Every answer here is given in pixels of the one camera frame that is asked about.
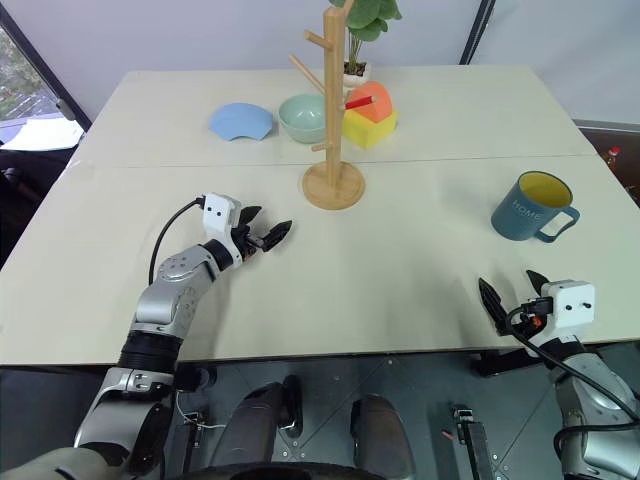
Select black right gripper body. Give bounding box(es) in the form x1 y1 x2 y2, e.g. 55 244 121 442
499 296 556 346

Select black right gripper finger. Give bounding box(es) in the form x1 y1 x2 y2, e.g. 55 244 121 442
524 269 551 297
477 277 509 332

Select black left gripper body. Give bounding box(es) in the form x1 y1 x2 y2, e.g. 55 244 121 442
231 222 267 263

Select wooden mug tree stand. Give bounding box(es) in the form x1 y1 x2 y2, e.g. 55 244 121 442
288 0 367 211

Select blue mug yellow inside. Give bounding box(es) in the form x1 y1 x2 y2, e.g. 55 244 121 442
489 170 583 245

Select blue fan-shaped plate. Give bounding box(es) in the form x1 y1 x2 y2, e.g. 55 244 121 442
207 101 275 143

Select light green bowl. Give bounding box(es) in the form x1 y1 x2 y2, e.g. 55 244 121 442
277 93 329 146

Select black floor stand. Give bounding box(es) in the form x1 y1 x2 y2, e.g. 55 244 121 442
451 405 496 480

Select yellow block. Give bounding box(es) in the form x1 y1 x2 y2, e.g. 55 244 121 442
341 108 400 150

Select bottle with red cap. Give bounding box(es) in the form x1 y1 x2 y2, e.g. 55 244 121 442
601 145 624 177

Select orange rounded block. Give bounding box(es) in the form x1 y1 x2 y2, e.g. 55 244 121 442
347 80 395 123

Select dark brown side furniture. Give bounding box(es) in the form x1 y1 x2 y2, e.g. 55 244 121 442
573 118 640 207

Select dark rounded robot leg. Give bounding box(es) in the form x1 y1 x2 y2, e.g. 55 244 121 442
223 374 305 474
348 393 417 480

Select white plant pot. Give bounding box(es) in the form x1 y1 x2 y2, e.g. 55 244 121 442
342 60 375 92

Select white papers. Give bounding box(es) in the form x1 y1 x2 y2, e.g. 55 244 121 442
0 116 87 152

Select green leafy plant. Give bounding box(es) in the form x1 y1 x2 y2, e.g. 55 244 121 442
343 0 404 76

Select black slanted pole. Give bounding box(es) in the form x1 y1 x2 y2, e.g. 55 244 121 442
458 0 494 66

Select grey robot body shell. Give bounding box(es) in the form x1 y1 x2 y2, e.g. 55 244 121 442
0 444 132 480

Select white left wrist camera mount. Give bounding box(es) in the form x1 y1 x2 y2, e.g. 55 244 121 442
201 192 244 262

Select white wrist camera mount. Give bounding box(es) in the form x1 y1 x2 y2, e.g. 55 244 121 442
538 280 597 347
201 192 244 262

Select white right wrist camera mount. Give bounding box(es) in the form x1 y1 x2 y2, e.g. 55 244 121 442
538 280 597 347

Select black table bracket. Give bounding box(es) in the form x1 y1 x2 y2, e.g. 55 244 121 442
471 348 532 380

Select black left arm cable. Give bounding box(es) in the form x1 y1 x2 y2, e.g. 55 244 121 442
148 198 207 290

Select black window frame bar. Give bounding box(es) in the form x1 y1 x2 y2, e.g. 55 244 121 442
0 3 94 132

